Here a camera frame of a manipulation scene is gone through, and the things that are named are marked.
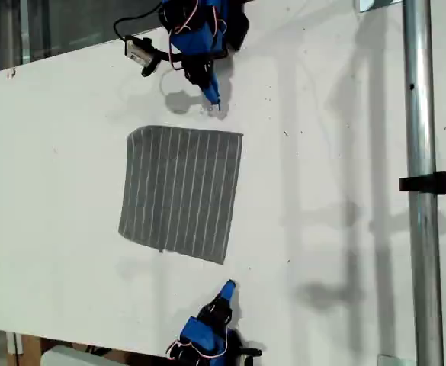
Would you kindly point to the steel post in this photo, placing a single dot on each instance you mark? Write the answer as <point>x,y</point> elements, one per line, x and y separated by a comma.
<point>421,152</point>

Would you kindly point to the white box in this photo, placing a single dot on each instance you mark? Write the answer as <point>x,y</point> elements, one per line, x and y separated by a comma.
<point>70,358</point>

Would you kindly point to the black clamp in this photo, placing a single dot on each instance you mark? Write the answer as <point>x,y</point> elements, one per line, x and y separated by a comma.
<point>443,182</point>

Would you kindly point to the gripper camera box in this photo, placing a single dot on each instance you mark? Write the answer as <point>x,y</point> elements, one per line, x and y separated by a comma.
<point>138,51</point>

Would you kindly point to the wooden table leg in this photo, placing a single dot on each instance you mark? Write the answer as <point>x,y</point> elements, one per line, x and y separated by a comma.
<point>28,345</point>

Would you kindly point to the grey white-striped towel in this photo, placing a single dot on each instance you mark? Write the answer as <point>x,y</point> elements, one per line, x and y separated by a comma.
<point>180,194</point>

